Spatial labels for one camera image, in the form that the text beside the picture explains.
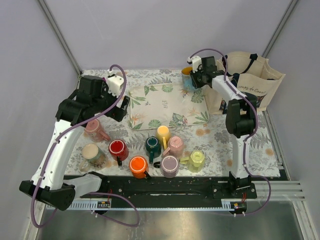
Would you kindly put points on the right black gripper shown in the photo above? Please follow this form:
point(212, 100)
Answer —
point(193, 75)

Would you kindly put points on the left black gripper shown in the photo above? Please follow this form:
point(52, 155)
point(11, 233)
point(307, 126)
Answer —
point(117, 113)

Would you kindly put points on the blue floral mug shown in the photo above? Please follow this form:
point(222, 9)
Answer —
point(187, 80)

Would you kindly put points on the pink faceted mug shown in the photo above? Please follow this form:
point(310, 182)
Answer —
point(175, 147)

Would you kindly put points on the light green mug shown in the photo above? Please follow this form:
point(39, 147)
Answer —
point(195, 161)

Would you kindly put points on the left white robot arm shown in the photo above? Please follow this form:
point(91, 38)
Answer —
point(94, 97)

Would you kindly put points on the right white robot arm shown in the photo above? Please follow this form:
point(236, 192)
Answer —
point(241, 123)

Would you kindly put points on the pink patterned mug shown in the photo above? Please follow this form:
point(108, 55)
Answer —
point(96, 132)

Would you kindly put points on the yellow mug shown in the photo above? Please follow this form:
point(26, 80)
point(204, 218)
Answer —
point(163, 134)

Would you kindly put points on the red mug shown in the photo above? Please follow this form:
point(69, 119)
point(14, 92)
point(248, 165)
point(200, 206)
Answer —
point(118, 150)

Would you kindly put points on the dark green mug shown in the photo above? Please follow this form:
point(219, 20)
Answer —
point(152, 148)

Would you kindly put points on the orange mug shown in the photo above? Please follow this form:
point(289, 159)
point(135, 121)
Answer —
point(139, 167)

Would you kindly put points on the cream floral mug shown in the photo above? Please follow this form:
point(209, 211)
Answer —
point(94, 158)

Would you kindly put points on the mauve purple mug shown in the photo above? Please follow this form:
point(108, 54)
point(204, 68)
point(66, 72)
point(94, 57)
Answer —
point(169, 166)

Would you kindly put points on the leaf print tray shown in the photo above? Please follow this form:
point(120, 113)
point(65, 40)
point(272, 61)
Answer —
point(167, 104)

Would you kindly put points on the beige canvas tote bag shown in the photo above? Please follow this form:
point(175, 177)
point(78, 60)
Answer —
point(252, 75)

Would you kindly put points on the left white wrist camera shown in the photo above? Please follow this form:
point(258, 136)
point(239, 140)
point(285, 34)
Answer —
point(115, 84)

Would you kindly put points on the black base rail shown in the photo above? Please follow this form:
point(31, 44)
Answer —
point(129, 186)

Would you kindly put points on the white cable duct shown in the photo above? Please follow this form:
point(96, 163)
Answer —
point(159, 203)

